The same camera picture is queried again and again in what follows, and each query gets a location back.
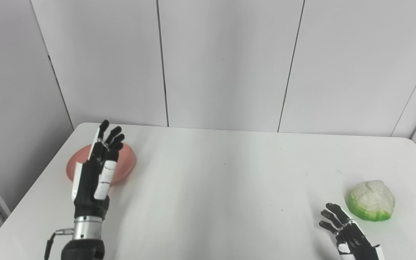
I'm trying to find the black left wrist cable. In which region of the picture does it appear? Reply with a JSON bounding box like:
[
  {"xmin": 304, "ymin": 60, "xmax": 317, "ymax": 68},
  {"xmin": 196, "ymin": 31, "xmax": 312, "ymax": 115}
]
[{"xmin": 44, "ymin": 227, "xmax": 75, "ymax": 260}]

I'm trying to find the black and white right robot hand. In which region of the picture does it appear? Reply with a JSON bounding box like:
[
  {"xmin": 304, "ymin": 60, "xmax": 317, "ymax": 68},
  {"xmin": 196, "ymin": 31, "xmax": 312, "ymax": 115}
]
[{"xmin": 319, "ymin": 203, "xmax": 385, "ymax": 260}]

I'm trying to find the pink plastic plate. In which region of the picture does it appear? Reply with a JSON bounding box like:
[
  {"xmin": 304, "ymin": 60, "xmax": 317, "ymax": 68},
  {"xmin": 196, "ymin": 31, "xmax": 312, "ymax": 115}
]
[{"xmin": 66, "ymin": 143, "xmax": 137, "ymax": 186}]

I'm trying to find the green and white toy cabbage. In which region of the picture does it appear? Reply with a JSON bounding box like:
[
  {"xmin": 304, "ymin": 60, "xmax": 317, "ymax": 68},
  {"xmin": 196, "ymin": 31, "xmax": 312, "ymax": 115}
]
[{"xmin": 345, "ymin": 180, "xmax": 396, "ymax": 222}]

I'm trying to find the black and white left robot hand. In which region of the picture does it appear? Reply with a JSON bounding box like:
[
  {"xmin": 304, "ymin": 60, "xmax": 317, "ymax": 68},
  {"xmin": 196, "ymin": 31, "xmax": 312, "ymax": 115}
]
[{"xmin": 71, "ymin": 120, "xmax": 125, "ymax": 219}]

